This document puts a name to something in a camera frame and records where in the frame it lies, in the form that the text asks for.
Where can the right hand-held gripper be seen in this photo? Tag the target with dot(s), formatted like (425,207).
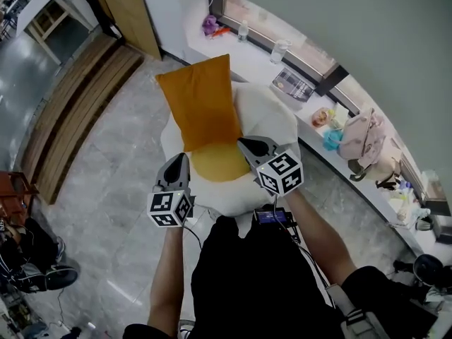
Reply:
(282,175)

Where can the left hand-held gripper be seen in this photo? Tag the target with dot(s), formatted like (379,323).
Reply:
(169,207)

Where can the orange pillow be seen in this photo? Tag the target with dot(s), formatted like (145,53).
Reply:
(201,104)

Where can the person's left forearm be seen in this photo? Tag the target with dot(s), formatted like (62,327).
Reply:
(167,277)

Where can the person's right forearm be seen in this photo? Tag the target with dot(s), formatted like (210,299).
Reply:
(318,238)

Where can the white and yellow beanbag chair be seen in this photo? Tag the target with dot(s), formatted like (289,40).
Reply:
(268,118)

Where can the black device with screen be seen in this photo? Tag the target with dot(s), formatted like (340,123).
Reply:
(270,217)

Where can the teal cloth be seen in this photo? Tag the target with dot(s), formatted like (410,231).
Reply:
(333,140)

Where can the dark book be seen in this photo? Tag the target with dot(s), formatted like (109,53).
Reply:
(293,85)

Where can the white window sill counter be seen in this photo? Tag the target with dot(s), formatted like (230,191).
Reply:
(254,65)

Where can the pale paper box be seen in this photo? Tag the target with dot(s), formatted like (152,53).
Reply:
(339,117)

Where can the clear water cup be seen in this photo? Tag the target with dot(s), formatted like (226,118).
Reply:
(280,52)

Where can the stack of wooden planks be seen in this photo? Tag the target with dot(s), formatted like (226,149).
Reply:
(81,118)

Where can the small clear water bottle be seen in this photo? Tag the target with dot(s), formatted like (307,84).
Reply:
(243,32)

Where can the orange toy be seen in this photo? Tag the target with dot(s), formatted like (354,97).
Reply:
(221,32)

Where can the person's body in black clothes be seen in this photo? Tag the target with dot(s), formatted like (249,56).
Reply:
(254,288)

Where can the purple plush toy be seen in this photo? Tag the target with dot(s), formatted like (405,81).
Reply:
(209,25)

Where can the grey window blind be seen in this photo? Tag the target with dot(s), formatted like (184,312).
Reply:
(353,30)

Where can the brown wooden chair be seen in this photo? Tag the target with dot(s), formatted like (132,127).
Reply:
(14,193)

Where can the leaning wooden panel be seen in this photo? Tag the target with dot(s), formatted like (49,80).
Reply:
(130,12)

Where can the small dark kettle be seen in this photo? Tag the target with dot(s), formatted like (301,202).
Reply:
(423,224)

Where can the black equipment stand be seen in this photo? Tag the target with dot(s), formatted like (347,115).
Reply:
(427,268)

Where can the white table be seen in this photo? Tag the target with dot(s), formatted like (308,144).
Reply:
(39,2)

